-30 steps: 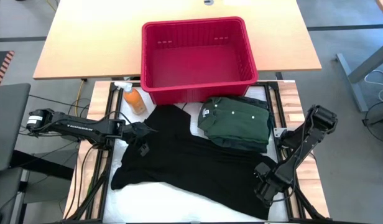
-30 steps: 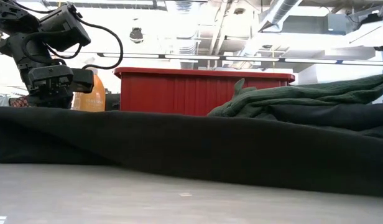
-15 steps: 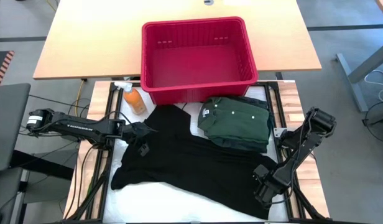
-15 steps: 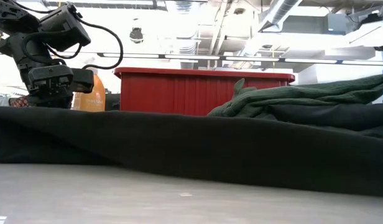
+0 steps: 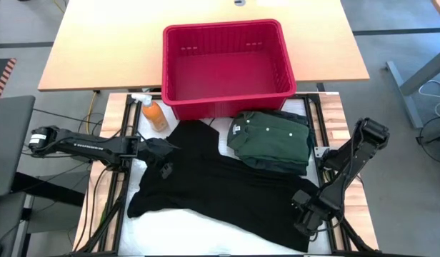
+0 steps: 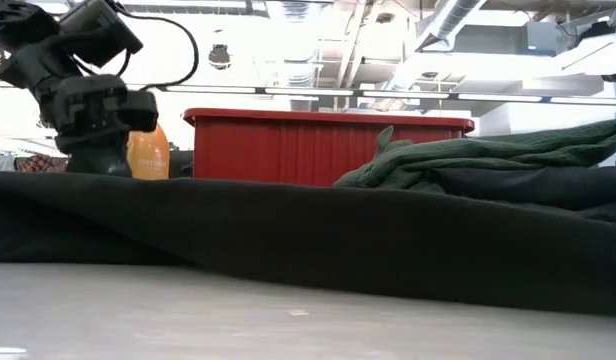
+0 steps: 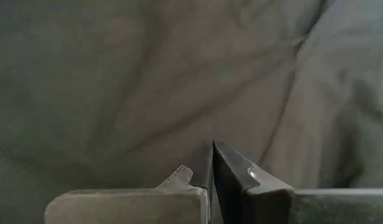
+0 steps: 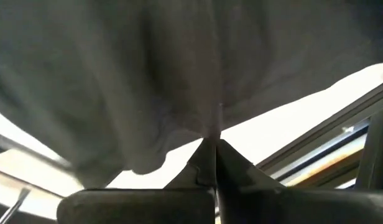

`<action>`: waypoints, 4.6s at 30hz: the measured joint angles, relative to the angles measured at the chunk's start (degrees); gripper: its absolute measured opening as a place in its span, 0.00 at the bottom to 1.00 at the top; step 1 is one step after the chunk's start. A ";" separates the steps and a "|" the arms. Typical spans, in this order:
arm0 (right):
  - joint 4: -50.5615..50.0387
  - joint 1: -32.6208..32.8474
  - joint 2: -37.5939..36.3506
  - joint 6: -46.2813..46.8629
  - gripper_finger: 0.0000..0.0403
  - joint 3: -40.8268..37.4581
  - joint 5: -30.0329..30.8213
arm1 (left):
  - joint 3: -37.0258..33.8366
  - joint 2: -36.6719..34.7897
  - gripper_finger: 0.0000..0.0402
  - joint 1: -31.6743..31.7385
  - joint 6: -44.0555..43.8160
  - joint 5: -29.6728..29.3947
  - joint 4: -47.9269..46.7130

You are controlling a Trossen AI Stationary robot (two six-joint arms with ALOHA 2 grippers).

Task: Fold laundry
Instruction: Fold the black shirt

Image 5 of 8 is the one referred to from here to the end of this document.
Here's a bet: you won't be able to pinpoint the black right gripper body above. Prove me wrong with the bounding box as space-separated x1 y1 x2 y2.
290 188 336 237

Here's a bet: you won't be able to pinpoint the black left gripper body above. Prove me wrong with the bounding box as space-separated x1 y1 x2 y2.
136 136 181 180

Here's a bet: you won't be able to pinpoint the blue denim jeans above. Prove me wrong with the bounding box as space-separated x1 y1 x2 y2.
241 156 311 177

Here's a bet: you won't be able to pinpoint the black garment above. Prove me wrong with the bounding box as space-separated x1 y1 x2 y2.
126 119 321 253

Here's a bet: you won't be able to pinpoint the dark green garment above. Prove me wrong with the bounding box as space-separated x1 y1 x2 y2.
226 110 313 168

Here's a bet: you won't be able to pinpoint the orange spray bottle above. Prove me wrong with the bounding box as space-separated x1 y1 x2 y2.
131 93 170 133

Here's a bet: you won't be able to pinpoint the white table mat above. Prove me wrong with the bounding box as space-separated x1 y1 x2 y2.
118 99 331 256

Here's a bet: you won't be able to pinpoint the red plastic bin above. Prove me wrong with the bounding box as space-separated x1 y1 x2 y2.
161 19 298 121

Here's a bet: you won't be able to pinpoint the black metal base bar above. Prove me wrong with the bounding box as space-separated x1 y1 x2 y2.
12 173 86 208

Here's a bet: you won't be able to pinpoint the grey desk leg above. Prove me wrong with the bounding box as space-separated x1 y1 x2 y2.
386 46 440 129

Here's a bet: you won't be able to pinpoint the orange black striped floor mat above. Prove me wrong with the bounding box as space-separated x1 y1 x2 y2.
0 58 17 100

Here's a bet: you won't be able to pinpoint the black aluminium table frame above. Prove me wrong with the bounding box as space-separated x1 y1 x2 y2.
73 91 380 257

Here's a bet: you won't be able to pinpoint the black floor cable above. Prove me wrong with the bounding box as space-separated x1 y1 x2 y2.
21 143 98 161

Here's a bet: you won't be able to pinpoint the white floor cable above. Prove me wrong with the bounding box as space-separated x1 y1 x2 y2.
418 80 440 121

